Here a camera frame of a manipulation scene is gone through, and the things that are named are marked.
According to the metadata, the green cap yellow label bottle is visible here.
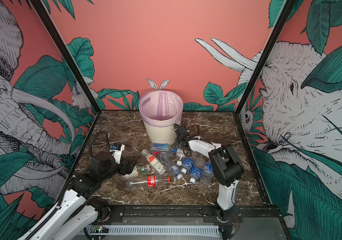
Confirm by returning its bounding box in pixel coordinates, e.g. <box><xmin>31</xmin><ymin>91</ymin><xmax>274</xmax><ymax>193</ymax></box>
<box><xmin>122</xmin><ymin>165</ymin><xmax>151</xmax><ymax>180</ymax></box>

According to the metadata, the red label cola bottle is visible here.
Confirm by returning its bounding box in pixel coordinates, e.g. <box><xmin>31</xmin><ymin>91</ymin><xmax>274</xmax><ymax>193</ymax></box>
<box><xmin>126</xmin><ymin>175</ymin><xmax>171</xmax><ymax>188</ymax></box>

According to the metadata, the red green label clear bottle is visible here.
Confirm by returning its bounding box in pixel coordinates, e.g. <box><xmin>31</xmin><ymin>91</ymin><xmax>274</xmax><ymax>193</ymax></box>
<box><xmin>141</xmin><ymin>149</ymin><xmax>166</xmax><ymax>175</ymax></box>

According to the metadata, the red white label bottle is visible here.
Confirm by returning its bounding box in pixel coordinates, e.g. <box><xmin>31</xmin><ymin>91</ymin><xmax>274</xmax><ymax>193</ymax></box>
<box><xmin>176</xmin><ymin>149</ymin><xmax>187</xmax><ymax>166</ymax></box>

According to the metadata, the long clear bottle blue label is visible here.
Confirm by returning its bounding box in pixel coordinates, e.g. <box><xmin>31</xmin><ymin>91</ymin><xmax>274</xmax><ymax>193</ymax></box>
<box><xmin>161</xmin><ymin>153</ymin><xmax>183</xmax><ymax>180</ymax></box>

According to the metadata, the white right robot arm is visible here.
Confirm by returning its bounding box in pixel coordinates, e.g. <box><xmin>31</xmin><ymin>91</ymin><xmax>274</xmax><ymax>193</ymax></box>
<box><xmin>174</xmin><ymin>124</ymin><xmax>245</xmax><ymax>211</ymax></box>

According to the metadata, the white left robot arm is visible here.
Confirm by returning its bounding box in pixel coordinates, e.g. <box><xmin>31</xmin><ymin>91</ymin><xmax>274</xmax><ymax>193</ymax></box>
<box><xmin>21</xmin><ymin>152</ymin><xmax>137</xmax><ymax>240</ymax></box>

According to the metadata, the cream ribbed waste bin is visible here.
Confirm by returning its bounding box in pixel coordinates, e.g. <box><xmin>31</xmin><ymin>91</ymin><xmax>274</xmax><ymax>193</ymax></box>
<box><xmin>143</xmin><ymin>118</ymin><xmax>181</xmax><ymax>145</ymax></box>

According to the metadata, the purple bin liner bag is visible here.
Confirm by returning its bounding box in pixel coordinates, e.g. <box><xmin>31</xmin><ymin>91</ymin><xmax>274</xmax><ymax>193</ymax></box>
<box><xmin>139</xmin><ymin>90</ymin><xmax>184</xmax><ymax>127</ymax></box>

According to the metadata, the flattened bottle blue cap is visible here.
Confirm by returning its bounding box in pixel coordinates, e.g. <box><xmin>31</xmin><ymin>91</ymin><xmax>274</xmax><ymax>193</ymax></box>
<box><xmin>150</xmin><ymin>143</ymin><xmax>177</xmax><ymax>155</ymax></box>

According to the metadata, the blue label bottle white cap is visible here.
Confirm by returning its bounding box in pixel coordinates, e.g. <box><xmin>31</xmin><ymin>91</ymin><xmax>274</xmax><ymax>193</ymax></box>
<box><xmin>181</xmin><ymin>158</ymin><xmax>194</xmax><ymax>175</ymax></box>

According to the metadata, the crushed clear plastic bottle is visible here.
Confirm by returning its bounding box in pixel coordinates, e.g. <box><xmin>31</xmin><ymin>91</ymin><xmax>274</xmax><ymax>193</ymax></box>
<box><xmin>200</xmin><ymin>162</ymin><xmax>214</xmax><ymax>185</ymax></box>

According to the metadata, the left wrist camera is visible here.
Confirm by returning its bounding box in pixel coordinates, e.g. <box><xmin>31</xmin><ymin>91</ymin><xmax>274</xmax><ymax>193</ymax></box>
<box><xmin>111</xmin><ymin>143</ymin><xmax>125</xmax><ymax>165</ymax></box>

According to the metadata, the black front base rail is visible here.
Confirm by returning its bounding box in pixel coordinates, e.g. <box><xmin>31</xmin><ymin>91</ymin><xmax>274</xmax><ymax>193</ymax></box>
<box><xmin>104</xmin><ymin>205</ymin><xmax>281</xmax><ymax>224</ymax></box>

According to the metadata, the white slotted cable duct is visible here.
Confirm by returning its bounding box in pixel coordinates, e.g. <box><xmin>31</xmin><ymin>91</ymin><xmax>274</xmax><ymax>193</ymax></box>
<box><xmin>86</xmin><ymin>225</ymin><xmax>221</xmax><ymax>238</ymax></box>

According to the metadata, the black right corner frame post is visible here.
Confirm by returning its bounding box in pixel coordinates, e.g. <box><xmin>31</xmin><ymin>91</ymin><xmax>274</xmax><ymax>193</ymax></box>
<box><xmin>235</xmin><ymin>0</ymin><xmax>296</xmax><ymax>116</ymax></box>

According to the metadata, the black corner frame post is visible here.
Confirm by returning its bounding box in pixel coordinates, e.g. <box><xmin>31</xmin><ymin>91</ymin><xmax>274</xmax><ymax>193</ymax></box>
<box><xmin>235</xmin><ymin>0</ymin><xmax>296</xmax><ymax>116</ymax></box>
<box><xmin>30</xmin><ymin>0</ymin><xmax>101</xmax><ymax>115</ymax></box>

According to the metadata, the black left corner frame post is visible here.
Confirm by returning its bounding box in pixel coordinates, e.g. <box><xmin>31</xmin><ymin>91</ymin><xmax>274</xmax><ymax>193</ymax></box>
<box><xmin>30</xmin><ymin>0</ymin><xmax>101</xmax><ymax>115</ymax></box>

